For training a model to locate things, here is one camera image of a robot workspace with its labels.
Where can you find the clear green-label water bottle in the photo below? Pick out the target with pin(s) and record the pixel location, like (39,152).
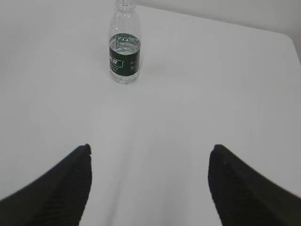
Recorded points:
(124,38)

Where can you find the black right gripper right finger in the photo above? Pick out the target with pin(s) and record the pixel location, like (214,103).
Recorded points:
(244,197)

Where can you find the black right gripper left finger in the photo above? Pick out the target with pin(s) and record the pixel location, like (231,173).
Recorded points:
(57,198)

